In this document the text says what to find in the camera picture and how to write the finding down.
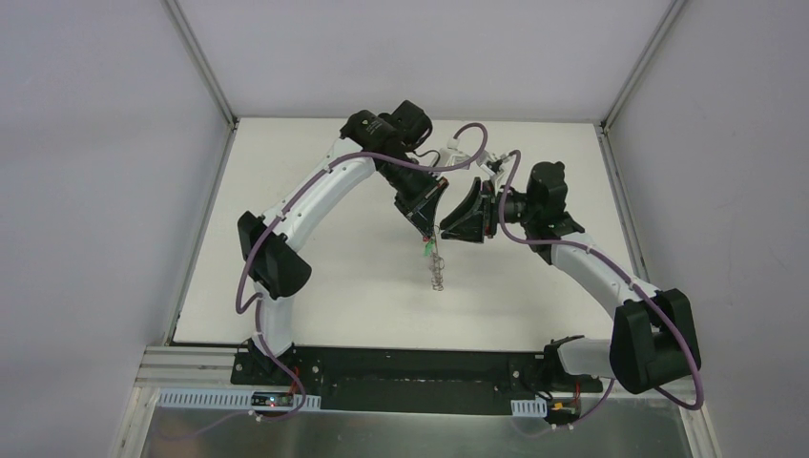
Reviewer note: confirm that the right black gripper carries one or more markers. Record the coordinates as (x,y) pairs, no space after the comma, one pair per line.
(487,210)

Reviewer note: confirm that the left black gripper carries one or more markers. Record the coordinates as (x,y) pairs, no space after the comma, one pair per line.
(420,194)

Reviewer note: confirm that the green headed key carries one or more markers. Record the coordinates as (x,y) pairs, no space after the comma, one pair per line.
(429,247)

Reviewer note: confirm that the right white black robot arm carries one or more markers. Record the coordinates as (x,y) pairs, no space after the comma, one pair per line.
(653,340)

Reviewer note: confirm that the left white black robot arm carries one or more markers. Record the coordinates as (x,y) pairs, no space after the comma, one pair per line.
(271,242)

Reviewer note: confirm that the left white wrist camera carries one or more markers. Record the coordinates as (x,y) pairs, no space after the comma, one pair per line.
(452,157)

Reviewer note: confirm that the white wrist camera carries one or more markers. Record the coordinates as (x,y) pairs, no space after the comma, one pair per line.
(452,157)
(494,166)

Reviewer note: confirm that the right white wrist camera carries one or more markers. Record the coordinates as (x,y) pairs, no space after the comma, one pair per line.
(494,166)

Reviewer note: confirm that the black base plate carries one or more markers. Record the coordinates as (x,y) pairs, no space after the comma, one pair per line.
(569,411)

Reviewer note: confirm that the right white cable duct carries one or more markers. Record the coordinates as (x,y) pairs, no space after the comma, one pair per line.
(529,408)

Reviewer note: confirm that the white cable duct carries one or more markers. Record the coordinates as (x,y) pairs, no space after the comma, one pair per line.
(529,408)
(232,399)

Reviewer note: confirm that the aluminium frame rail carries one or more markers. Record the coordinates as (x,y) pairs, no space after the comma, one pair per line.
(183,373)

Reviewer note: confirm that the left white cable duct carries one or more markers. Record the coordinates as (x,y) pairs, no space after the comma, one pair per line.
(232,399)

